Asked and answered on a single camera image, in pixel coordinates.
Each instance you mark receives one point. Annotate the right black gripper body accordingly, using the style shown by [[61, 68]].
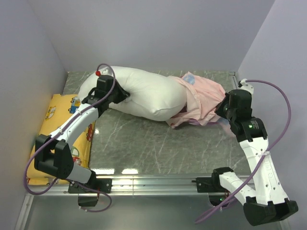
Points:
[[229, 112]]

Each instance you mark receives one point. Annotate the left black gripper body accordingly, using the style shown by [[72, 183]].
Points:
[[109, 97]]

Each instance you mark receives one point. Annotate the purple princess print pillowcase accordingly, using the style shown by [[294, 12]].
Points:
[[203, 96]]

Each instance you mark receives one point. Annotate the white pillow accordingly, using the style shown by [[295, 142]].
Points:
[[152, 96]]

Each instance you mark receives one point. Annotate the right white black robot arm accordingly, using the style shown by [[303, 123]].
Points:
[[267, 202]]

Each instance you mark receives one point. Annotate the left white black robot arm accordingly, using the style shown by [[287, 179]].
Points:
[[53, 152]]

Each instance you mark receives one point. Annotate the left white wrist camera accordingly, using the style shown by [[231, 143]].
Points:
[[104, 71]]

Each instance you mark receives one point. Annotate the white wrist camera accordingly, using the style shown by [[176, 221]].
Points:
[[244, 85], [104, 71]]

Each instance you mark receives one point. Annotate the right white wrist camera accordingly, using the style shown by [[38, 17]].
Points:
[[244, 85]]

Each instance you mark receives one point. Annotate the right side aluminium rail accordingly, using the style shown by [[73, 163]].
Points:
[[234, 79]]

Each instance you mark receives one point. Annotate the aluminium rail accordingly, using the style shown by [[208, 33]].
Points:
[[234, 79], [153, 185]]

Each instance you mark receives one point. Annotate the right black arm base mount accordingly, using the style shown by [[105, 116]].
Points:
[[217, 194]]

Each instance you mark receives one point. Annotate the front aluminium rail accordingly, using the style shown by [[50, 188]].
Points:
[[153, 185]]

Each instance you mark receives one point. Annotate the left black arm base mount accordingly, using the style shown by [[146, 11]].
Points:
[[88, 195]]

